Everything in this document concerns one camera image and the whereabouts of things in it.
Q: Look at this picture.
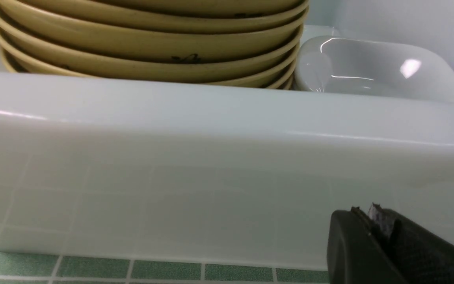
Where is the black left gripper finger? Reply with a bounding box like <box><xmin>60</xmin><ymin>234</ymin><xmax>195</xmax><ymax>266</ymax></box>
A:
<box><xmin>327</xmin><ymin>204</ymin><xmax>454</xmax><ymax>284</ymax></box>

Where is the large white plastic tub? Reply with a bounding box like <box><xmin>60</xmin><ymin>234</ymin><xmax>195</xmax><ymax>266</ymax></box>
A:
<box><xmin>0</xmin><ymin>0</ymin><xmax>454</xmax><ymax>272</ymax></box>

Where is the stack of white dishes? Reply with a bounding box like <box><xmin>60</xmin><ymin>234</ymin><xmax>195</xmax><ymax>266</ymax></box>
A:
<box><xmin>294</xmin><ymin>36</ymin><xmax>454</xmax><ymax>103</ymax></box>

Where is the stack of tan bowls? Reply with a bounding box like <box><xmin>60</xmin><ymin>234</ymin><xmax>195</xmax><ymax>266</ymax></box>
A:
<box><xmin>0</xmin><ymin>0</ymin><xmax>309</xmax><ymax>89</ymax></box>

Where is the green checkered tablecloth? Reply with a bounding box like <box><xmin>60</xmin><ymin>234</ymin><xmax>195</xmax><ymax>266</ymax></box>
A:
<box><xmin>0</xmin><ymin>253</ymin><xmax>329</xmax><ymax>284</ymax></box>

